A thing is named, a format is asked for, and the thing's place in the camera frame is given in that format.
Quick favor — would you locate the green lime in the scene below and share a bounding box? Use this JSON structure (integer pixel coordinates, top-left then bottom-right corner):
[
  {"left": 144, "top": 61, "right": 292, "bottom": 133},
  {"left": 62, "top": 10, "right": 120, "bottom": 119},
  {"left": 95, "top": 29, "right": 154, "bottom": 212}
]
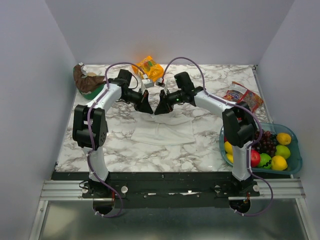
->
[{"left": 275, "top": 144, "right": 291, "bottom": 160}]

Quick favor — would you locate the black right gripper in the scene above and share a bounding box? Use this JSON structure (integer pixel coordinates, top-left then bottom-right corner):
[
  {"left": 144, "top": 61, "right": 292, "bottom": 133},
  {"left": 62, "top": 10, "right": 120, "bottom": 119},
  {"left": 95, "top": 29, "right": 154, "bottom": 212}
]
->
[{"left": 154, "top": 89, "right": 184, "bottom": 116}]

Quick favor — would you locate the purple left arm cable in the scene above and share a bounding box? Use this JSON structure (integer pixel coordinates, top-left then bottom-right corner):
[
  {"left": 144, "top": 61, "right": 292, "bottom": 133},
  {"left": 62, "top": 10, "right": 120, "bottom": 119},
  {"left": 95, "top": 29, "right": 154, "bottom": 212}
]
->
[{"left": 86, "top": 62, "right": 148, "bottom": 219}]

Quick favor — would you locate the red candy bag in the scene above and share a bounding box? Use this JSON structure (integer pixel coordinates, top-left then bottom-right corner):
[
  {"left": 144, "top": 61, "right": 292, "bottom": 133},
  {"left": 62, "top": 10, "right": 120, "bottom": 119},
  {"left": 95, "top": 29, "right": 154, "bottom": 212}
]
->
[{"left": 222, "top": 81, "right": 264, "bottom": 113}]

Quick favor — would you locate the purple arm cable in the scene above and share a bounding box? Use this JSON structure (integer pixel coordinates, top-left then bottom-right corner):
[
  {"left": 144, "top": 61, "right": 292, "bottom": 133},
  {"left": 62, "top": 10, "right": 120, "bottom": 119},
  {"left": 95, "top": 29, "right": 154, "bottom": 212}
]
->
[
  {"left": 86, "top": 62, "right": 148, "bottom": 219},
  {"left": 161, "top": 56, "right": 275, "bottom": 217}
]

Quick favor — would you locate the yellow lemon left upper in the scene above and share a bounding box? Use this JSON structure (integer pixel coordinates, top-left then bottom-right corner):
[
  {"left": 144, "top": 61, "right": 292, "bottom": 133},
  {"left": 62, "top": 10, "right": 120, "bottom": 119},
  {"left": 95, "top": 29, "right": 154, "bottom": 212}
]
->
[{"left": 224, "top": 141, "right": 233, "bottom": 155}]

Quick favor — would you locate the yellow lemon bottom right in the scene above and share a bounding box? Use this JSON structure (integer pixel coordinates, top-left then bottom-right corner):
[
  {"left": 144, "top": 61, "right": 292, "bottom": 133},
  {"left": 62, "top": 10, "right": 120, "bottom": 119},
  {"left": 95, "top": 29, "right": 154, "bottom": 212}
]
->
[{"left": 271, "top": 155, "right": 288, "bottom": 171}]

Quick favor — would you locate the green bowl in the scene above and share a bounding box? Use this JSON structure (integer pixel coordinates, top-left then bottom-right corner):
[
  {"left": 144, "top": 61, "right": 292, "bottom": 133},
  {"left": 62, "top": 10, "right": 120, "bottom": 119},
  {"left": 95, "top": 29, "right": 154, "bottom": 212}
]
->
[{"left": 79, "top": 84, "right": 104, "bottom": 100}]

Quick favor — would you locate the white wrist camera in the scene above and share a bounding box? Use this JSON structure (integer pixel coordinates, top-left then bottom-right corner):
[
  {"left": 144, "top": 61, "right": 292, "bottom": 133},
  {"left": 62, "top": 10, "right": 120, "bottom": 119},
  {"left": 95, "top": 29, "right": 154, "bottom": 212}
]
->
[
  {"left": 140, "top": 78, "right": 154, "bottom": 93},
  {"left": 155, "top": 78, "right": 169, "bottom": 95}
]

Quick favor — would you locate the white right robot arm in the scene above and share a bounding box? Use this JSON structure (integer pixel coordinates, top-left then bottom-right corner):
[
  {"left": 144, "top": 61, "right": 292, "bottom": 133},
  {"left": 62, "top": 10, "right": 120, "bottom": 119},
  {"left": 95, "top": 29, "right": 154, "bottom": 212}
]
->
[{"left": 154, "top": 71, "right": 260, "bottom": 196}]

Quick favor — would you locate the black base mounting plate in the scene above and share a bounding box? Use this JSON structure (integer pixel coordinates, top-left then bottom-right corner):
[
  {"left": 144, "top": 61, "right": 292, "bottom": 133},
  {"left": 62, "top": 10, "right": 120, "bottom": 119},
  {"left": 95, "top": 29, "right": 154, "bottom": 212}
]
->
[{"left": 51, "top": 172, "right": 290, "bottom": 213}]

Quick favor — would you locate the teal plastic fruit basket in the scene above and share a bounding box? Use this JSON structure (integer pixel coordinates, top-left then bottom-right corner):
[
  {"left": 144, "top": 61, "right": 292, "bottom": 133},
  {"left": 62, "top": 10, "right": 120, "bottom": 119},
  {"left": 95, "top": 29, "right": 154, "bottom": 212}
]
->
[{"left": 219, "top": 121, "right": 303, "bottom": 175}]

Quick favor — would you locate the white camisole garment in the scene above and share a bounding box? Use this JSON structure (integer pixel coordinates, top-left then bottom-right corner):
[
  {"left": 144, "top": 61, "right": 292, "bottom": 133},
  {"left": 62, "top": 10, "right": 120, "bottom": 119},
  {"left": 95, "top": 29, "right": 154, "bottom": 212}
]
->
[{"left": 131, "top": 111, "right": 196, "bottom": 146}]

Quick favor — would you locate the red apple front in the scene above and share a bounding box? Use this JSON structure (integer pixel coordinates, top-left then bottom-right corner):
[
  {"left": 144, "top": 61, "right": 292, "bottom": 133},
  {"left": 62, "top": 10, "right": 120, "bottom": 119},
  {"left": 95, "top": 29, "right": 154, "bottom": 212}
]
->
[{"left": 250, "top": 149, "right": 261, "bottom": 168}]

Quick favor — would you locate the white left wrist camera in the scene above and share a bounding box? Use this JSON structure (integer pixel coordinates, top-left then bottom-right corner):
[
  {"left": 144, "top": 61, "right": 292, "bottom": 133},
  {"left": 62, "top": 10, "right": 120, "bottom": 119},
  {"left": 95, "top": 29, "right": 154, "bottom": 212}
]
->
[{"left": 140, "top": 78, "right": 154, "bottom": 93}]

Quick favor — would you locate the dark purple grape bunch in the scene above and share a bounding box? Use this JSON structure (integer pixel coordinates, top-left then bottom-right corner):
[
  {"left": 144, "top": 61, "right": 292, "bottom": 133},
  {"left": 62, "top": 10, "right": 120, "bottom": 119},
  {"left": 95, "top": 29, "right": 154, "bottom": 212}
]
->
[{"left": 252, "top": 130, "right": 279, "bottom": 158}]

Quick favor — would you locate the crumpled brown paper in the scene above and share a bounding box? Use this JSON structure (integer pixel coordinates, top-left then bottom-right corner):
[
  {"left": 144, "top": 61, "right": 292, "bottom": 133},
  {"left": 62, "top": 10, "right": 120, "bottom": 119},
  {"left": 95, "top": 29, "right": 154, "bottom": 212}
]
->
[{"left": 73, "top": 62, "right": 106, "bottom": 94}]

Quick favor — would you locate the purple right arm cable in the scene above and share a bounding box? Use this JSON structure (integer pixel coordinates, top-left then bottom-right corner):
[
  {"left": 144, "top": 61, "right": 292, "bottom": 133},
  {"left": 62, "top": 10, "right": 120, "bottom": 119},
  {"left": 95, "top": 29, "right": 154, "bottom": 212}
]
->
[{"left": 161, "top": 56, "right": 275, "bottom": 217}]

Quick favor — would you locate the yellow lemon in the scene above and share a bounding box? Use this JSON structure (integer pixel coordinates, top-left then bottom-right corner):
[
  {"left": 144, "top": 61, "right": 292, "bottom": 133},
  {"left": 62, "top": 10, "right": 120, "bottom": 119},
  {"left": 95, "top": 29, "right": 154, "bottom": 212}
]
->
[
  {"left": 276, "top": 132, "right": 292, "bottom": 146},
  {"left": 271, "top": 155, "right": 288, "bottom": 171},
  {"left": 226, "top": 153, "right": 234, "bottom": 163},
  {"left": 224, "top": 141, "right": 233, "bottom": 155}
]

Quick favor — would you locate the yellow lemon left lower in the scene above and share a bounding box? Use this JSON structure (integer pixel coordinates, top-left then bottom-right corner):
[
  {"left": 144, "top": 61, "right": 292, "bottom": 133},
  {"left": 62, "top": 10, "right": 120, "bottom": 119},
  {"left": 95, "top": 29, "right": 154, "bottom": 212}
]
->
[{"left": 226, "top": 153, "right": 234, "bottom": 163}]

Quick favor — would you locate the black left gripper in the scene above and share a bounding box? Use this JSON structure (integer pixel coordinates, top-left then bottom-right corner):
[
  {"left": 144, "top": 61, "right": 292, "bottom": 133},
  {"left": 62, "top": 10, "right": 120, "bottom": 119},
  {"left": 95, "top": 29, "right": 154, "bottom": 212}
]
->
[{"left": 120, "top": 88, "right": 154, "bottom": 115}]

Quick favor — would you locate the green apple with squiggle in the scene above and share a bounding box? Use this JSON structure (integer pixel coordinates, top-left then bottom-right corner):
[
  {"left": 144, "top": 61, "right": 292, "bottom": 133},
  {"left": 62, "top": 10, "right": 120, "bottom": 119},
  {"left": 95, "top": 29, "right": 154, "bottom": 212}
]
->
[{"left": 257, "top": 153, "right": 272, "bottom": 169}]

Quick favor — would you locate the yellow lemon top right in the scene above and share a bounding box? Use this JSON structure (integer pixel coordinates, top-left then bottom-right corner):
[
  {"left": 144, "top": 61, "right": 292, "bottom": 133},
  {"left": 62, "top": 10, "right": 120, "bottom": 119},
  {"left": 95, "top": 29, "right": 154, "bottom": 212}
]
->
[{"left": 276, "top": 132, "right": 292, "bottom": 146}]

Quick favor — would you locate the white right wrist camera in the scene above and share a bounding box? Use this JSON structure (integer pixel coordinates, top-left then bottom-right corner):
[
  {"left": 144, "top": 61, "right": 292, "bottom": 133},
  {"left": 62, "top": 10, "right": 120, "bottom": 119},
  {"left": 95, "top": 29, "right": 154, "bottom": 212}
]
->
[{"left": 155, "top": 78, "right": 169, "bottom": 95}]

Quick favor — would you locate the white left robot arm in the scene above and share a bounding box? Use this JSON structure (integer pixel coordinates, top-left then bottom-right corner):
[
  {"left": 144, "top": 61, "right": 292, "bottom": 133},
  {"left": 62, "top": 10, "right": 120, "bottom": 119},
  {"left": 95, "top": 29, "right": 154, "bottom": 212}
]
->
[{"left": 72, "top": 69, "right": 153, "bottom": 198}]

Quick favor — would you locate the aluminium frame rail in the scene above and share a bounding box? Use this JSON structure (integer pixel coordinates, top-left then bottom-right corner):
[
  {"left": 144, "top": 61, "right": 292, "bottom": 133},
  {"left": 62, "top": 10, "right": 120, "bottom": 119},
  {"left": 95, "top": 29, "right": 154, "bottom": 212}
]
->
[{"left": 40, "top": 178, "right": 306, "bottom": 202}]

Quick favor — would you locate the orange snack bag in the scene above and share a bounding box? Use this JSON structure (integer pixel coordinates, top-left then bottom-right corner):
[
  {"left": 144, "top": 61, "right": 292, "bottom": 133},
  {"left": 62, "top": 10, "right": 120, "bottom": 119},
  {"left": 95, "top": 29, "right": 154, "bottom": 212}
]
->
[{"left": 132, "top": 56, "right": 164, "bottom": 82}]

